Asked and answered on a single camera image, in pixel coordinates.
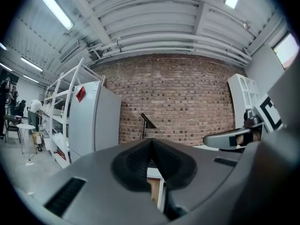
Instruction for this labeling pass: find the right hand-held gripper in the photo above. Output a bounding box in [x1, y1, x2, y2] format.
[202, 93, 285, 153]

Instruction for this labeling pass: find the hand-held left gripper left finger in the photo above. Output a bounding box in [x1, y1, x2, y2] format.
[21, 138, 168, 225]

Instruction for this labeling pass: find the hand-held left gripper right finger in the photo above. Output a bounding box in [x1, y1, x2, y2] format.
[151, 138, 246, 222]

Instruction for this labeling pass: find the white arched cabinet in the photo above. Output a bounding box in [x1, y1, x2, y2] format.
[227, 73, 261, 131]

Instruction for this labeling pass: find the white refrigerator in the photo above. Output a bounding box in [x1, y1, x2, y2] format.
[68, 81, 123, 159]

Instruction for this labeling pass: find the black desk lamp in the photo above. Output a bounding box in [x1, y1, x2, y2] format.
[140, 112, 158, 140]

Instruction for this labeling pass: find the white metal shelving rack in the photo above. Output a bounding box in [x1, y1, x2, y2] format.
[43, 57, 106, 169]

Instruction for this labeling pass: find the round white side table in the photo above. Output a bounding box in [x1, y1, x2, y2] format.
[15, 123, 38, 161]

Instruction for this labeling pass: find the red sticker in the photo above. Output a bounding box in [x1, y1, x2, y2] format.
[75, 85, 87, 103]

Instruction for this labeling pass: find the dark chair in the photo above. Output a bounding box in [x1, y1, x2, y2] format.
[3, 113, 23, 144]

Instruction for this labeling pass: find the window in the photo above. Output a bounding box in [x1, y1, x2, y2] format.
[272, 32, 300, 69]

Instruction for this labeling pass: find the ceiling air vent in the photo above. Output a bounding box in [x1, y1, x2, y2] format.
[59, 39, 80, 64]

